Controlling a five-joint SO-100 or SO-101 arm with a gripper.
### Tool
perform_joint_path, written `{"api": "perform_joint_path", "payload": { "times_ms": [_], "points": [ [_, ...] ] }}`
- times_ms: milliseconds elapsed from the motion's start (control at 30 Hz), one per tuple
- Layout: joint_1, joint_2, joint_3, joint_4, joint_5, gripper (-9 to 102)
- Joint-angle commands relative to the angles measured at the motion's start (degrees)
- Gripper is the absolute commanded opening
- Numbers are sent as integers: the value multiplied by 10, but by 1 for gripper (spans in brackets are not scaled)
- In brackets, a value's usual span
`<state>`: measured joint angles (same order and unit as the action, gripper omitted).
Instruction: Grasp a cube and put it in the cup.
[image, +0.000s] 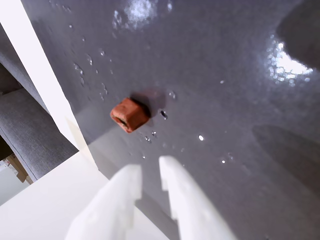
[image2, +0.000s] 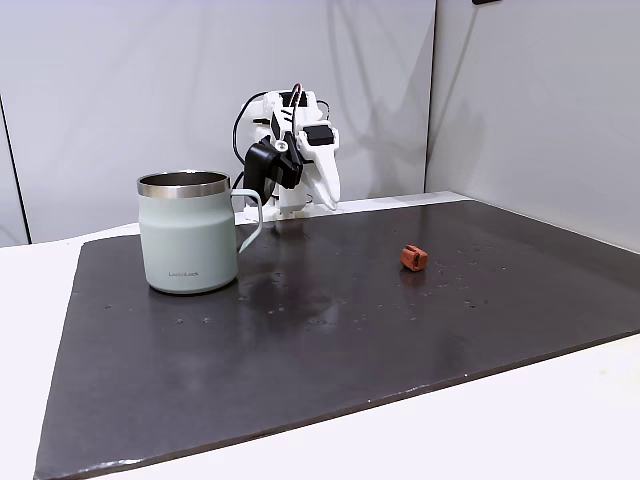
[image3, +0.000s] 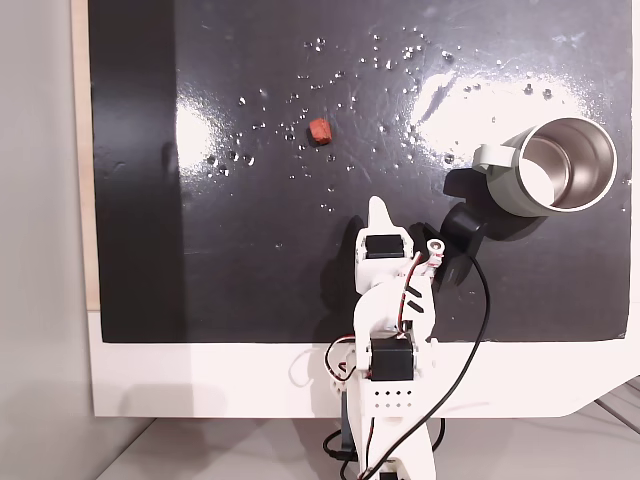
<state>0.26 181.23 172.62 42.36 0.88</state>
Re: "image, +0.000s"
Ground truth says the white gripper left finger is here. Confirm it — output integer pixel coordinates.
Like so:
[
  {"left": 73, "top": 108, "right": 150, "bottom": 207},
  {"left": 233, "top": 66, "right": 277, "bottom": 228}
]
[{"left": 64, "top": 164, "right": 143, "bottom": 240}]

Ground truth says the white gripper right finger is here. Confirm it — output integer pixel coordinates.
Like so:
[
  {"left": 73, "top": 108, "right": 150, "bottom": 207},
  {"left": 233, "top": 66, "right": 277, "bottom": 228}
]
[{"left": 159, "top": 155, "right": 238, "bottom": 240}]

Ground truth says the orange-red cube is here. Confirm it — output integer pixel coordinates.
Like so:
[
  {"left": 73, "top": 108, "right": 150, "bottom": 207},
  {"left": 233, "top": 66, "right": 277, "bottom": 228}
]
[{"left": 109, "top": 97, "right": 151, "bottom": 134}]

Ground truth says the cardboard box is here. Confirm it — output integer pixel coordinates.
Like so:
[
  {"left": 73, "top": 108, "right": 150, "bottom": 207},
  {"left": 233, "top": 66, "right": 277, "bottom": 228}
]
[{"left": 0, "top": 153, "right": 35, "bottom": 186}]

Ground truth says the grey upholstered furniture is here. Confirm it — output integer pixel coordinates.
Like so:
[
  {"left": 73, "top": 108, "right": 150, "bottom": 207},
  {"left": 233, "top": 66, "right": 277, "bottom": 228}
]
[{"left": 0, "top": 22, "right": 80, "bottom": 181}]

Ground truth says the dark grey table mat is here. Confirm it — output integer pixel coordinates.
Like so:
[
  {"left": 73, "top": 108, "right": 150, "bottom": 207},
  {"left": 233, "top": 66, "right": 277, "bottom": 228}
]
[{"left": 21, "top": 0, "right": 320, "bottom": 240}]

